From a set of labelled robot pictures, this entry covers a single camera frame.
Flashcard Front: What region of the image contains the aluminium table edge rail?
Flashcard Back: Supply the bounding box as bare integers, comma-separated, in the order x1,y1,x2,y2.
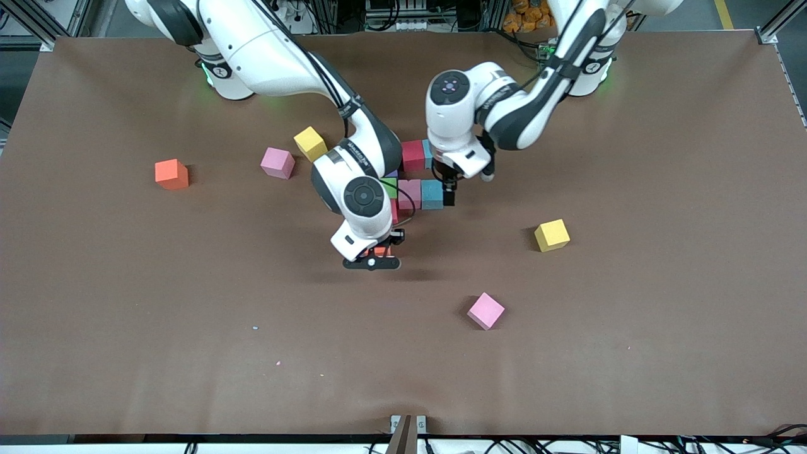
774,43,807,130

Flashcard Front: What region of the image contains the brown table mat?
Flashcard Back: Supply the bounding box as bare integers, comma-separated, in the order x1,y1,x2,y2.
0,28,807,438

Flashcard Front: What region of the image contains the white power strip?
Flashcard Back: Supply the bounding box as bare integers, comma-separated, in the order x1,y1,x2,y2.
268,0,316,36

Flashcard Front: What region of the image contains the yellow foam cube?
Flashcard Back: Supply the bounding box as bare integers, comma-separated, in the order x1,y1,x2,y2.
293,126,329,163
534,219,571,253

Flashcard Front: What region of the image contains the pink foam cube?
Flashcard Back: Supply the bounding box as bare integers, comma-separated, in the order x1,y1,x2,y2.
260,146,296,180
397,179,422,210
467,291,506,330

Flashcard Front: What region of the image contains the grey metal bracket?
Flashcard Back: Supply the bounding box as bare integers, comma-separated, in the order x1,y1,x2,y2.
390,414,428,436

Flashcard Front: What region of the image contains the dark camera mount post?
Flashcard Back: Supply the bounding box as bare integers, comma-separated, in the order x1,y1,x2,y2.
385,414,419,454

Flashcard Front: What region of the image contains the white equipment box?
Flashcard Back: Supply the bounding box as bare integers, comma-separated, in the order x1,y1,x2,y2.
366,0,456,32

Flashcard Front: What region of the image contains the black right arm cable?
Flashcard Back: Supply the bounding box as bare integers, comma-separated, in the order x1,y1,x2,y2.
252,0,418,229

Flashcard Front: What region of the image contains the aluminium frame profile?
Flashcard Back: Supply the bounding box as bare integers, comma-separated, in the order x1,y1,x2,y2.
757,0,807,45
0,0,95,52

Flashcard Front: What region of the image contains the orange plastic items pile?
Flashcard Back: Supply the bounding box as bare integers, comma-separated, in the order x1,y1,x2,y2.
502,0,555,33

